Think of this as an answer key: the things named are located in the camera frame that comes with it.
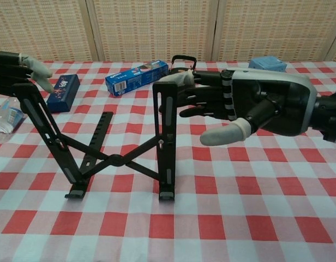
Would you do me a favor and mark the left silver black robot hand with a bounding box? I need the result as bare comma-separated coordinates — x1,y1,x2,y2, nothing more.
0,48,55,97

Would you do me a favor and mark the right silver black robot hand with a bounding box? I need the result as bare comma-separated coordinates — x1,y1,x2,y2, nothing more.
158,68,319,146

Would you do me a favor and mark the black folding laptop stand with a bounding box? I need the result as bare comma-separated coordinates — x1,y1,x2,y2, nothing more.
13,81,178,201

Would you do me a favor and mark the light blue cube box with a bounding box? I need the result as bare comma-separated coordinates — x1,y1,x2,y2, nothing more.
248,56,288,74

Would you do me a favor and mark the dark blue rectangular box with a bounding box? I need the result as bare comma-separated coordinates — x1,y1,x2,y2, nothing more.
46,74,81,114

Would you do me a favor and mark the red white checked tablecloth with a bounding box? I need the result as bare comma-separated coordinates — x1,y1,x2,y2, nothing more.
0,59,336,262

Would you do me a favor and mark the blue Oreo cookie box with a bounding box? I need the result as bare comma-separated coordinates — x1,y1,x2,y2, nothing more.
105,59,169,97

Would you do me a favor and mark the black teapot with handle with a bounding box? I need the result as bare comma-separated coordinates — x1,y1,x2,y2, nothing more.
169,55,198,82

